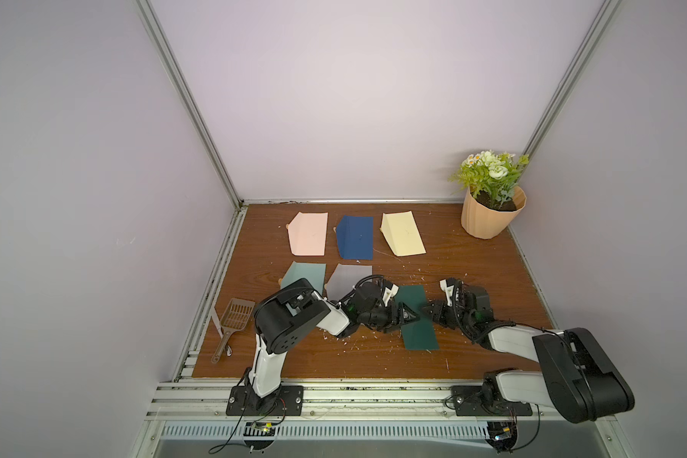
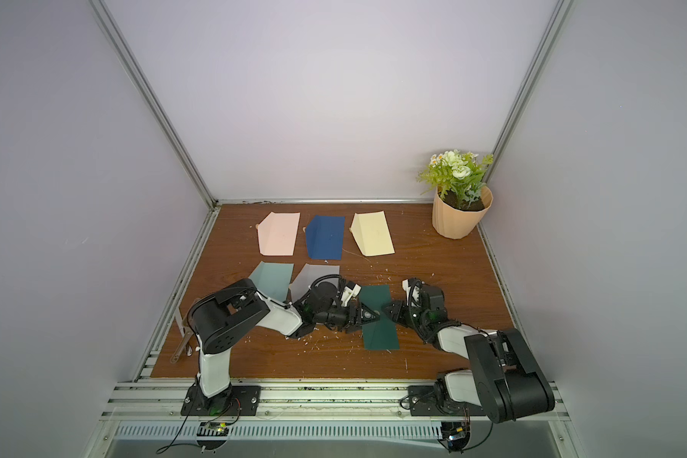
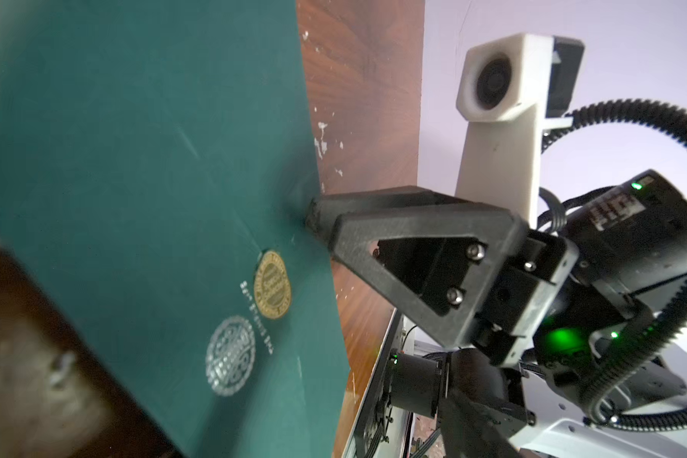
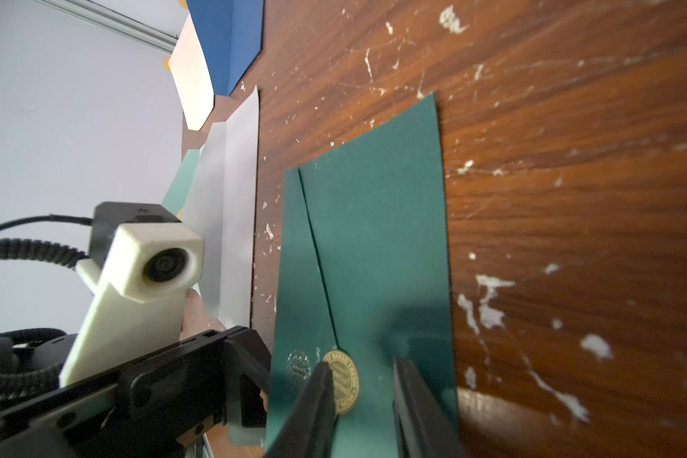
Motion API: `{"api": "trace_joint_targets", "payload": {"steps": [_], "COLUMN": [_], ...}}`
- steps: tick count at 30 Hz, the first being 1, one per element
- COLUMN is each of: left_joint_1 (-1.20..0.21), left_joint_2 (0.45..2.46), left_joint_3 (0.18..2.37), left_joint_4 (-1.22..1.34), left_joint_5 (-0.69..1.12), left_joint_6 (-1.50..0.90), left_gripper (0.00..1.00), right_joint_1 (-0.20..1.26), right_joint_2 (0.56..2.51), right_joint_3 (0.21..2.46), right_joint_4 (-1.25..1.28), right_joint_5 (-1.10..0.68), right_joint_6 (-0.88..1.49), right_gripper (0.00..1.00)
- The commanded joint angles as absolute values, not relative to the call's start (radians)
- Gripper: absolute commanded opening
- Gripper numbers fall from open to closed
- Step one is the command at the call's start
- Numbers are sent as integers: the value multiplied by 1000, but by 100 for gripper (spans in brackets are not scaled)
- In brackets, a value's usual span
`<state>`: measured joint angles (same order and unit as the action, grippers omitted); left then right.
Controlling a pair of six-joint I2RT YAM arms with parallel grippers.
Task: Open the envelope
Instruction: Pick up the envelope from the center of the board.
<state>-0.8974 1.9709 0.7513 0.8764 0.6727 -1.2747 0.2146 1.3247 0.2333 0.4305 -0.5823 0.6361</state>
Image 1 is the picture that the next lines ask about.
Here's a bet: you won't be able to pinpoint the grey envelope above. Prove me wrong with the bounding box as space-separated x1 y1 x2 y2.
324 264 373 302

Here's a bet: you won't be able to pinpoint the cream yellow envelope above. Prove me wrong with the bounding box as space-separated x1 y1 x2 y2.
380 211 427 257

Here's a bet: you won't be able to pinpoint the right circuit board with wires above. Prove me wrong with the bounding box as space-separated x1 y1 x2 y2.
482 402 543 453

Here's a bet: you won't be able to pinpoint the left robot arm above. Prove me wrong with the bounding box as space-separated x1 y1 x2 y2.
229 275 421 417

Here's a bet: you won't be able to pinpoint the white vented cable duct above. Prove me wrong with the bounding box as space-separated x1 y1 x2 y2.
160 421 489 441

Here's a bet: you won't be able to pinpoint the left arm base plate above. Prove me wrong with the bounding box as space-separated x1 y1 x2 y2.
225 385 303 417

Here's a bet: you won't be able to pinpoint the small brown card holder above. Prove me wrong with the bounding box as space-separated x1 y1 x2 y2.
211 298 256 364

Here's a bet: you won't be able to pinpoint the left circuit board with wires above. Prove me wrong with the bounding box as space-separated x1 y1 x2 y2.
207 400 287 455

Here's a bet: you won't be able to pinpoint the circuit board with wires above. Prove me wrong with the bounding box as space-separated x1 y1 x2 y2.
482 402 543 453
207 400 287 455

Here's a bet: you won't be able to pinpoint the teal envelope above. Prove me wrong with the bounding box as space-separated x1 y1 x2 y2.
280 261 326 294

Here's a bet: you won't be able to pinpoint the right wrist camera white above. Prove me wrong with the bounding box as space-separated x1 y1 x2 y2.
439 278 464 307

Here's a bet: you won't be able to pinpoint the green plant white flowers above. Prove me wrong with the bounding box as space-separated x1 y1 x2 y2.
450 150 530 212

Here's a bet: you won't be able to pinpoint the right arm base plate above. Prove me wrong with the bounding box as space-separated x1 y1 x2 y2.
446 384 532 417

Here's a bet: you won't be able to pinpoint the aluminium front rail frame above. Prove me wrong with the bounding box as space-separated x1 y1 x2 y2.
144 379 618 425

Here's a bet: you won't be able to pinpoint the navy blue envelope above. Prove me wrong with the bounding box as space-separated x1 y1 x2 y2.
335 216 374 261

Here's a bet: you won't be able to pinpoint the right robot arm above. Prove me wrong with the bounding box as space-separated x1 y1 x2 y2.
423 279 635 424

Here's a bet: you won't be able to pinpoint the pink envelope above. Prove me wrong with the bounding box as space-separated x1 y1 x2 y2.
286 212 328 257

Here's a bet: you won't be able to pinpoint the dark green envelope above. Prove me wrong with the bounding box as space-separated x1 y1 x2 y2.
395 285 439 351

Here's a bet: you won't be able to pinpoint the ribbed terracotta plant pot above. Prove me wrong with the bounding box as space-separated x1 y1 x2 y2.
461 186 527 240

